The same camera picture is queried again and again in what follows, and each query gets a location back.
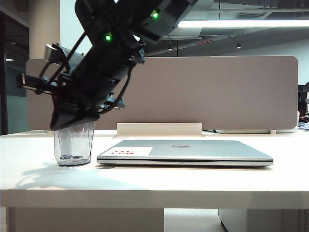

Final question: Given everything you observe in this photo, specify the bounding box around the white cable slot flap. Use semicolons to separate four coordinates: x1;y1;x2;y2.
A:
116;122;203;137

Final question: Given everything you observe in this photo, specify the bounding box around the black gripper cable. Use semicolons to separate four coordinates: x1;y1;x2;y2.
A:
98;65;135;116

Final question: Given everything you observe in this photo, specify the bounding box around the transparent grey faceted water cup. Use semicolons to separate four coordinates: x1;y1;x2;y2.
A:
54;120;95;167

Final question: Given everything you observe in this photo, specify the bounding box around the white desk support panel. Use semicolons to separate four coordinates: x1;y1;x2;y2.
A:
7;208;165;232

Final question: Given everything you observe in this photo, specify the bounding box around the white sticker with red letters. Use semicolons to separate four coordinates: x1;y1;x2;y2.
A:
109;146;153;157

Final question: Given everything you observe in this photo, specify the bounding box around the long white ceiling light strip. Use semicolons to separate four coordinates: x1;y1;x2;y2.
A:
177;20;309;28

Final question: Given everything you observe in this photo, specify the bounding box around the ceiling air vent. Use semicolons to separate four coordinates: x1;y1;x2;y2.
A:
236;13;267;20

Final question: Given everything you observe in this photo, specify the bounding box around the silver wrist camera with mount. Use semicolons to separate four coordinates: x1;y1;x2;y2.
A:
44;42;85;73

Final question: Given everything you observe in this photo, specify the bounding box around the black camera cable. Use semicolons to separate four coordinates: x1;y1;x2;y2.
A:
40;30;87;78

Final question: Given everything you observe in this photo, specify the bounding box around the silver Dell laptop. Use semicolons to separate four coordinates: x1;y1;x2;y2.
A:
96;139;274;168

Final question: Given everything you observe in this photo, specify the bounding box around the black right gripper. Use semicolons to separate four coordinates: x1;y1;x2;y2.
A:
18;73;126;130

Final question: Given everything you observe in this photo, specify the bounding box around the grey-brown desk partition screen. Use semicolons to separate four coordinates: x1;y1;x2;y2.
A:
25;56;299;131

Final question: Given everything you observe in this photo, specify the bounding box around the white partition base rail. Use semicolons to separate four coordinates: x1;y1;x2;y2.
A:
214;127;299;134

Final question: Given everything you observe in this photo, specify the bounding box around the white under-desk cabinet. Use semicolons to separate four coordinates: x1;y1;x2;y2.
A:
218;208;309;232

